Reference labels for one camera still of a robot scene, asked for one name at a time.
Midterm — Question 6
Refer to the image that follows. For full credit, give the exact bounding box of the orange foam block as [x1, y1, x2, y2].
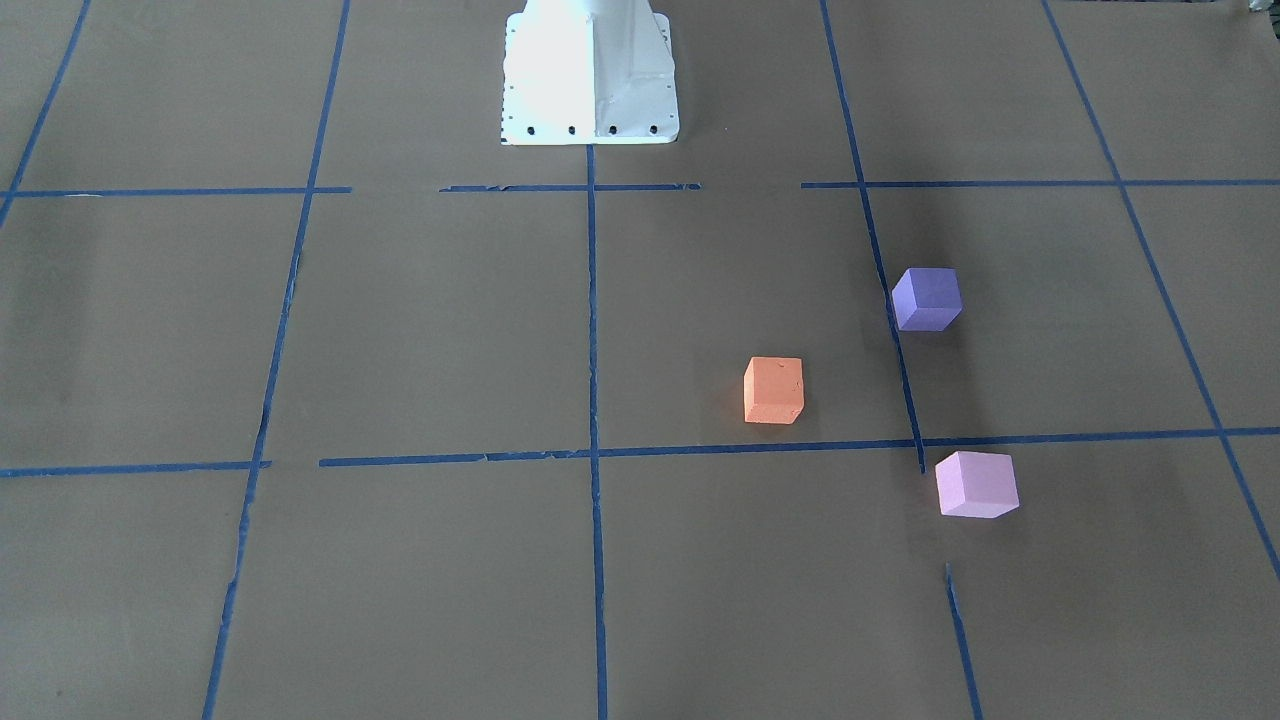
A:
[742, 356, 805, 425]

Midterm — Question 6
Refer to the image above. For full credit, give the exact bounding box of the purple foam block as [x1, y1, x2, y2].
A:
[890, 266, 964, 332]

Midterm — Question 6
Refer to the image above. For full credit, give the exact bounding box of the brown paper table cover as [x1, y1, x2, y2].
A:
[3, 1, 1277, 719]

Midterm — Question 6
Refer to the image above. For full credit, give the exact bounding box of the pink foam block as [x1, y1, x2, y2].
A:
[934, 451, 1021, 519]

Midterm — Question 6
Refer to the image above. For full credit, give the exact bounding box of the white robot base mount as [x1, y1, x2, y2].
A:
[500, 1, 681, 146]

